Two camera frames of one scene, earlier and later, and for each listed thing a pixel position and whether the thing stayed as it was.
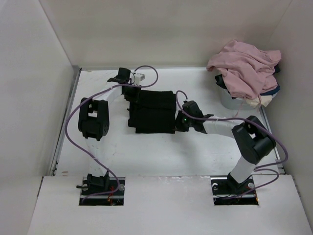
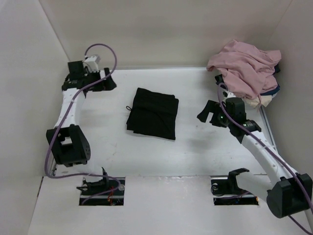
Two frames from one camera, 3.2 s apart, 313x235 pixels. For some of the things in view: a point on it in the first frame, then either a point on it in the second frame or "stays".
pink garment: [248, 70] stays
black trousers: [154, 112] stays
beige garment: [265, 100] stays
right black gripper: [178, 127] → [214, 107]
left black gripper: [136, 96] → [109, 84]
